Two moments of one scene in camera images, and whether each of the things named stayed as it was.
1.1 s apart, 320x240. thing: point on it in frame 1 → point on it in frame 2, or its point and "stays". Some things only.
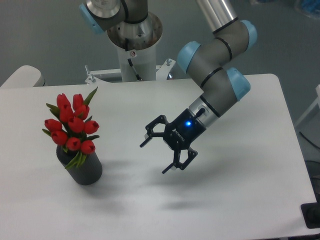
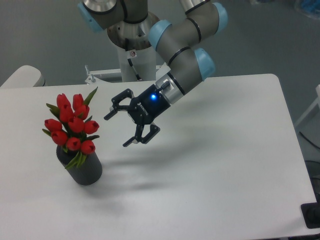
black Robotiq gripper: (178, 134) → (143, 109)
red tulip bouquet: (71, 127) stays
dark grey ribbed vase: (90, 171) stays
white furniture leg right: (317, 102) stays
